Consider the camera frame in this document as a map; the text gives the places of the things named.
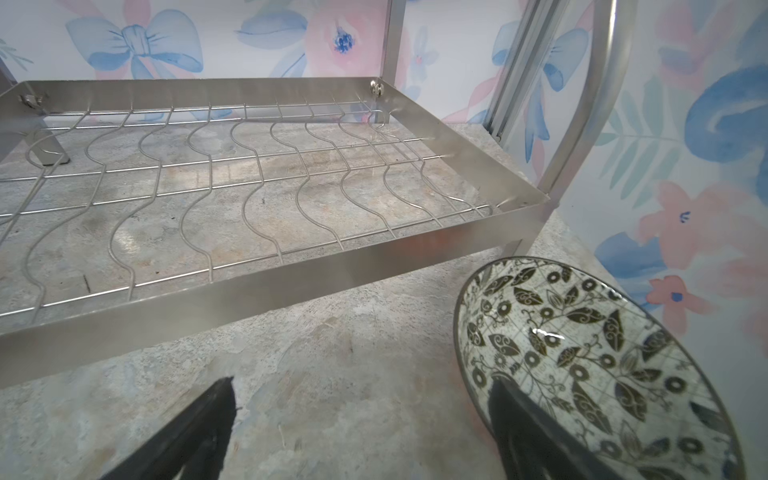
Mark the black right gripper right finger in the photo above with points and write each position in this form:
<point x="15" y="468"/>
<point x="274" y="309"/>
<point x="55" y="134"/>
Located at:
<point x="532" y="445"/>

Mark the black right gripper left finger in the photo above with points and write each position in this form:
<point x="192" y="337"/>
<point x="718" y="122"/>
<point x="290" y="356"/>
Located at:
<point x="193" y="445"/>

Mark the stainless steel dish rack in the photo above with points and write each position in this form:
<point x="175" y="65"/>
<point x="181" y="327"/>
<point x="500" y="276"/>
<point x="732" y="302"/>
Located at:
<point x="521" y="209"/>

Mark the black leaf pattern pink bowl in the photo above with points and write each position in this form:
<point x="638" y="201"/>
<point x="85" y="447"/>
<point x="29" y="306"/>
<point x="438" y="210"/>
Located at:
<point x="597" y="364"/>

